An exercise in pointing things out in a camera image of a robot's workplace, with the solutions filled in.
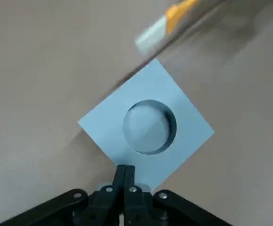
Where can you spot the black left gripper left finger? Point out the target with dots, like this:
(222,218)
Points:
(108,200)

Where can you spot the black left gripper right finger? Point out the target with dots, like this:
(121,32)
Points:
(136,202)

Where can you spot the grey cube with round hole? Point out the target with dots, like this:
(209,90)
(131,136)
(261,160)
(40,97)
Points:
(150,87)

